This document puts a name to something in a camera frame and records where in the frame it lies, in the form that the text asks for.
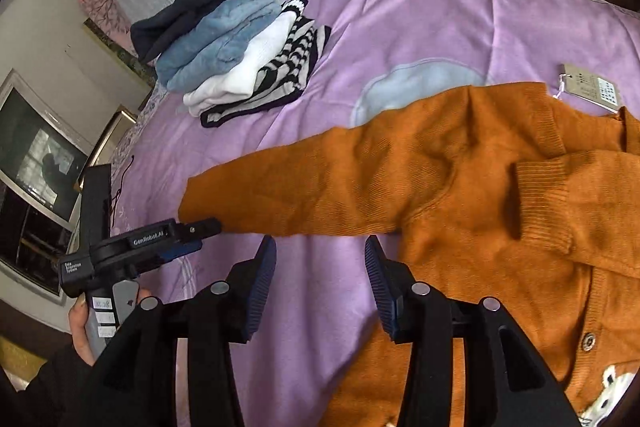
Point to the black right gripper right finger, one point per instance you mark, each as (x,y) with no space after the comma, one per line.
(416,313)

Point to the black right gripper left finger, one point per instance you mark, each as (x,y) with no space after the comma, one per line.
(228,311)

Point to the orange knit cardigan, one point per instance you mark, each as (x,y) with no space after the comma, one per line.
(500,191)

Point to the brown paper clothing tag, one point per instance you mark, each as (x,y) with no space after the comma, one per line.
(589,87)

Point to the person's left hand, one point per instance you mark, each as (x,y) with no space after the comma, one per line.
(78,318)

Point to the framed window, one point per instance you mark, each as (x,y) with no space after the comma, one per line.
(41,161)

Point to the folded light blue fleece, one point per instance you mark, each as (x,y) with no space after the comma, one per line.
(215,45)

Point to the folded navy garment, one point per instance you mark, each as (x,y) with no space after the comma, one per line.
(154,35)

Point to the pink floral pillow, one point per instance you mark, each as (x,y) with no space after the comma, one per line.
(109,18)

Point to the purple bed sheet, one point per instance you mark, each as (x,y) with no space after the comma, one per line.
(320,356)

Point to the folded black white striped garment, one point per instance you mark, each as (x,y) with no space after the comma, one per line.
(284,79)

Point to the gold picture frame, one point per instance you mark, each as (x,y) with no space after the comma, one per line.
(120,123)

